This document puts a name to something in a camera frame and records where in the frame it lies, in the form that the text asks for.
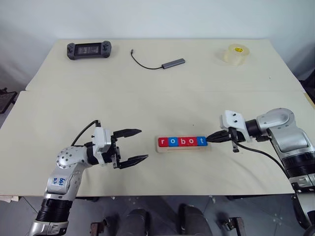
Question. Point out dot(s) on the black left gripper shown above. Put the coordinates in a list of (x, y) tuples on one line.
[(113, 153)]

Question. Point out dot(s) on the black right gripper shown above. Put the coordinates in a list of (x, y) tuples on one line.
[(236, 136)]

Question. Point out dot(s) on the blue letter tile t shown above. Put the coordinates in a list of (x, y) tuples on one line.
[(201, 141)]

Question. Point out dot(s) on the red letter tile o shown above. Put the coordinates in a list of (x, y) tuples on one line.
[(192, 141)]

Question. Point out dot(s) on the red letter tile r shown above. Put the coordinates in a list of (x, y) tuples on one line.
[(163, 141)]

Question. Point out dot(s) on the red letter tile b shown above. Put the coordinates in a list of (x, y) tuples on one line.
[(183, 141)]

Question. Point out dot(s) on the light wooden letter tray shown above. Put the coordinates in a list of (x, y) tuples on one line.
[(182, 149)]

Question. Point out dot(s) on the blue letter tile o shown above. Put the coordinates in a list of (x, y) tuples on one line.
[(173, 141)]

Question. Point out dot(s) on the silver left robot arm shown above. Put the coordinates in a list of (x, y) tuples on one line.
[(66, 157)]

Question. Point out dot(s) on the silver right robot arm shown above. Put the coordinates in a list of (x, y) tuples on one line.
[(278, 120)]

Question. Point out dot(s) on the dark rounded shape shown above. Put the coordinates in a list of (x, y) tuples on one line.
[(137, 223), (194, 221)]

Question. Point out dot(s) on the clear tape roll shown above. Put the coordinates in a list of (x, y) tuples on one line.
[(236, 57)]

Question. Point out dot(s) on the black handheld game console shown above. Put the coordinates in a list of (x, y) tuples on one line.
[(87, 50)]

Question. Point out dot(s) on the black object beside table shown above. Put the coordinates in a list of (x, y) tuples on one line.
[(7, 100)]

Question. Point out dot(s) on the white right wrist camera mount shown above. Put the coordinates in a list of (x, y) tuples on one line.
[(232, 119)]

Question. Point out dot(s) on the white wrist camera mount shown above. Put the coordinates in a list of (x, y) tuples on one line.
[(232, 119), (101, 140)]

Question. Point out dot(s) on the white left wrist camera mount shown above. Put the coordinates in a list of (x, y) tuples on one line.
[(101, 140)]

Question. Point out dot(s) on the black table frame bracket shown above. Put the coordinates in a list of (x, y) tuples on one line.
[(235, 197), (93, 198)]

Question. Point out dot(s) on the rusty metal floor bracket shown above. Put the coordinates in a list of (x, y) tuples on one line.
[(233, 223), (98, 227)]

